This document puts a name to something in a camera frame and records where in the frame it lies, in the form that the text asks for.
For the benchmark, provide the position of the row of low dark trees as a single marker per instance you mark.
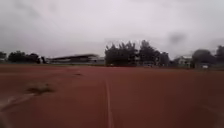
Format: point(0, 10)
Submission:
point(20, 57)

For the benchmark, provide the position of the flat-roofed grandstand building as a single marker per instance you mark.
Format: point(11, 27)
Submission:
point(76, 59)

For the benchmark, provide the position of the green grass strip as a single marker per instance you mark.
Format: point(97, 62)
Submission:
point(40, 64)

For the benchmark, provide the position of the pale building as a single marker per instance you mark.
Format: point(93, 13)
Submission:
point(184, 61)

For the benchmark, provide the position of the clump of tall dark trees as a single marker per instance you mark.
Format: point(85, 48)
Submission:
point(125, 55)

